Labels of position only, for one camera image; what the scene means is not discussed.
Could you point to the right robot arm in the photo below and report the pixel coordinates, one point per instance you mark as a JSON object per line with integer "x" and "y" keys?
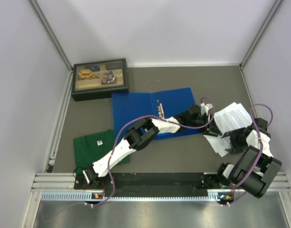
{"x": 256, "y": 168}

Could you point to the black compartment display box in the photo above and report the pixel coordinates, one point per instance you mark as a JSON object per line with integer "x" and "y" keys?
{"x": 86, "y": 79}

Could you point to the grey slotted cable duct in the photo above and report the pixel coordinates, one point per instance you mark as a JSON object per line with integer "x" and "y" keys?
{"x": 94, "y": 197}

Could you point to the metal folder clip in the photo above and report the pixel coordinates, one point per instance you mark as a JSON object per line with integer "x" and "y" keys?
{"x": 160, "y": 110}

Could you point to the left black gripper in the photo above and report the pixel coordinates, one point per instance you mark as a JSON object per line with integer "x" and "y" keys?
{"x": 213, "y": 127}

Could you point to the colourful jewellery in box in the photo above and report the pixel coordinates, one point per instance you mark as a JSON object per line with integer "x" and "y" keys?
{"x": 109, "y": 78}

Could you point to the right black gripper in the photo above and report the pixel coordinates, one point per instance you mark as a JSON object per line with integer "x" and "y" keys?
{"x": 232, "y": 134}

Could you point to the green folded t-shirt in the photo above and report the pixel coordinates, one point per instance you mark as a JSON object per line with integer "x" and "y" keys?
{"x": 93, "y": 147}

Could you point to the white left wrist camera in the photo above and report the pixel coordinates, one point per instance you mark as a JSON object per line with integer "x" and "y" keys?
{"x": 205, "y": 108}

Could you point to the aluminium frame rail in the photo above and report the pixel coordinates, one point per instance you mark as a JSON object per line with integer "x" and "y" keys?
{"x": 66, "y": 181}

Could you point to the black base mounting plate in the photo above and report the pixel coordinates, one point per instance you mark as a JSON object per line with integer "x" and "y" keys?
{"x": 165, "y": 184}

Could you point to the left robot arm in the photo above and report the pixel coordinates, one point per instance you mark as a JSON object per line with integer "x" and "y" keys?
{"x": 143, "y": 130}

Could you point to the blue file folder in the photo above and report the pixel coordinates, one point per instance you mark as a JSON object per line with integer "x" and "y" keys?
{"x": 129, "y": 106}

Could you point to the printed white paper sheets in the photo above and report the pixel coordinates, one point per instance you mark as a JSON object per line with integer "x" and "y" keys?
{"x": 232, "y": 117}

